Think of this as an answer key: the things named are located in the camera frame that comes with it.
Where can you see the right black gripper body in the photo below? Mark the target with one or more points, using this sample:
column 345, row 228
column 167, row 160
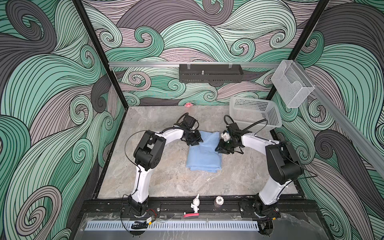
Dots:
column 227, row 146

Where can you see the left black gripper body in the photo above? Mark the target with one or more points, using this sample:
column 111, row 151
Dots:
column 193, row 138

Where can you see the light blue long sleeve shirt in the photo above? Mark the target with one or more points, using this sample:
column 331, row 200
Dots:
column 203, row 157

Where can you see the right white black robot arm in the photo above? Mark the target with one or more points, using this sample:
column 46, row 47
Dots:
column 282, row 161

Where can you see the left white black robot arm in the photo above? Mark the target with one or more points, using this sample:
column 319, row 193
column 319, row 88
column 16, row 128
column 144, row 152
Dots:
column 147, row 156

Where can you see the white perforated plastic basket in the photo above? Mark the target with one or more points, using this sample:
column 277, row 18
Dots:
column 246, row 111

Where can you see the small round white figurine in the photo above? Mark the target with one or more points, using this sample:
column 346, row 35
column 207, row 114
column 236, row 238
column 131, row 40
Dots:
column 219, row 201

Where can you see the white rabbit figurine pink base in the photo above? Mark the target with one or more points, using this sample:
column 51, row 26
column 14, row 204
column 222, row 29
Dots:
column 195, row 206

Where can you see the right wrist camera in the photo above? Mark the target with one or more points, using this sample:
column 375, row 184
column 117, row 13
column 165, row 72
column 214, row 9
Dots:
column 231, row 131

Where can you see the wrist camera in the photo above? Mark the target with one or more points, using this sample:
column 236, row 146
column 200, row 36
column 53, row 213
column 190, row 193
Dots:
column 190, row 122
column 231, row 131

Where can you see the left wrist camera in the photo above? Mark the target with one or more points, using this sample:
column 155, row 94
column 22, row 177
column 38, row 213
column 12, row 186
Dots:
column 190, row 122

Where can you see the aluminium rail back wall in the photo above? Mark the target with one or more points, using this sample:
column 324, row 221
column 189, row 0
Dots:
column 152, row 64

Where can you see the aluminium rail wall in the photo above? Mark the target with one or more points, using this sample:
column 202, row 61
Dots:
column 152, row 64
column 358, row 110

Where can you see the clear plastic wall bin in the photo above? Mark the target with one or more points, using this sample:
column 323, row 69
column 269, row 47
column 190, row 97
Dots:
column 292, row 83

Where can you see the white slotted cable duct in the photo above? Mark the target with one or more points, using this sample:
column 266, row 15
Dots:
column 192, row 225

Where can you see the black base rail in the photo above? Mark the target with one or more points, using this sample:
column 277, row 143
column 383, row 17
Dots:
column 246, row 207

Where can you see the aluminium rail right wall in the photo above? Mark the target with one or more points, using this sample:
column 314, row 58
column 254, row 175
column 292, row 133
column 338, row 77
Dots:
column 358, row 110

